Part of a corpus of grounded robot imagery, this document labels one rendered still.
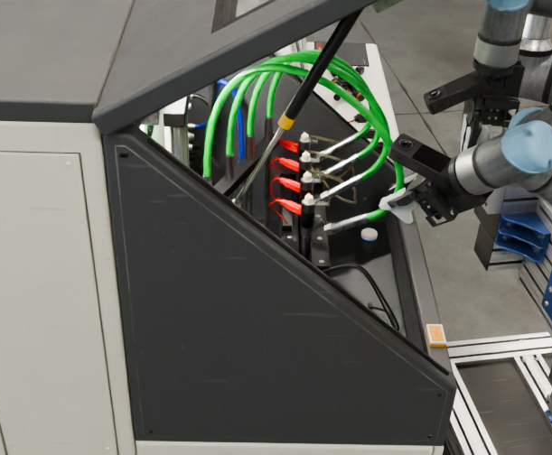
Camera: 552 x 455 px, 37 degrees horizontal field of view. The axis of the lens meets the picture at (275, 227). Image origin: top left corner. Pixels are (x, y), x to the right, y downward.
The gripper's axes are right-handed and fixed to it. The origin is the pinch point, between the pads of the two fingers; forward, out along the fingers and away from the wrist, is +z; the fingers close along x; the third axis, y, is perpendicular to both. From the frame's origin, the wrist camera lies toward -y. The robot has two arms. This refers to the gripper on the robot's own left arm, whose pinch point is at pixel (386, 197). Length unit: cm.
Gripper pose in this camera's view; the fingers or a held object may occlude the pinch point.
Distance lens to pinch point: 146.7
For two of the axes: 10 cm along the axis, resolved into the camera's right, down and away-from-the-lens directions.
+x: 5.7, -6.4, 5.2
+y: 6.5, 7.3, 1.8
